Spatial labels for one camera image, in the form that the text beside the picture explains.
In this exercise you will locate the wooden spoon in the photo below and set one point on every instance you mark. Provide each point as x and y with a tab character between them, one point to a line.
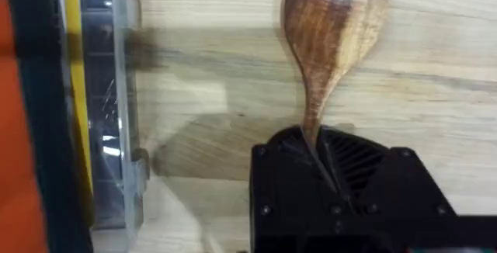
330	32

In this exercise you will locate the orange and black case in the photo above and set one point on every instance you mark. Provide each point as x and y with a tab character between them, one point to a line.
35	136

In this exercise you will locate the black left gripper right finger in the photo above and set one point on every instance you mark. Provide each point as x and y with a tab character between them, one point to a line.
392	191

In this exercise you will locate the clear plastic storage box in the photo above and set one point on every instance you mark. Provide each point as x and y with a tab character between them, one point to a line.
116	101

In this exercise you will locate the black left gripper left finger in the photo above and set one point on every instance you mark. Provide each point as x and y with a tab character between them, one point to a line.
287	191

